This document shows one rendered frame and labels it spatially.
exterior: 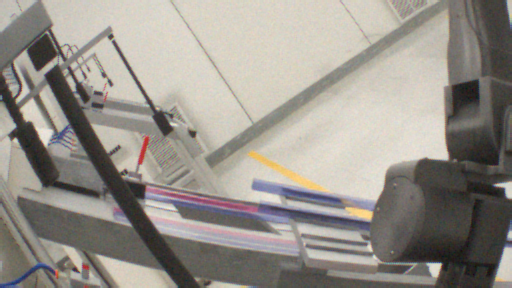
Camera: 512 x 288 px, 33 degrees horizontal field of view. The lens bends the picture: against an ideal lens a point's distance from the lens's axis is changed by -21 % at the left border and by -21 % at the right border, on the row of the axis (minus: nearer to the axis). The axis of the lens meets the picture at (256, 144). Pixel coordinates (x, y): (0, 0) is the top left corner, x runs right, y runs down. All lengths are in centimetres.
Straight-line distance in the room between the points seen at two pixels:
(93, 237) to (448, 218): 94
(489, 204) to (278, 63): 763
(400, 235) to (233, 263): 91
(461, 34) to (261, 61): 756
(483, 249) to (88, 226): 93
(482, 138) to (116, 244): 92
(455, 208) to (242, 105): 761
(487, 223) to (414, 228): 8
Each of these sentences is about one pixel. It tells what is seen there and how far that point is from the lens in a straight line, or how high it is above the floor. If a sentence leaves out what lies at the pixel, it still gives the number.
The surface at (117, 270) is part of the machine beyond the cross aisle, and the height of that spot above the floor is 34.
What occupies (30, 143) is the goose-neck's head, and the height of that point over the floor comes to 129.
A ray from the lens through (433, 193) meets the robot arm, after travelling 63.
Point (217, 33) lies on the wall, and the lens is 820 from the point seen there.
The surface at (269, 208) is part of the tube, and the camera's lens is 106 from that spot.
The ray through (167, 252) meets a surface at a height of 123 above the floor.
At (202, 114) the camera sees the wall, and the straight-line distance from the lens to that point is 819.
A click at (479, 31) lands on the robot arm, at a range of 69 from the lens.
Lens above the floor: 131
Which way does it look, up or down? 9 degrees down
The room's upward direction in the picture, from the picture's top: 34 degrees counter-clockwise
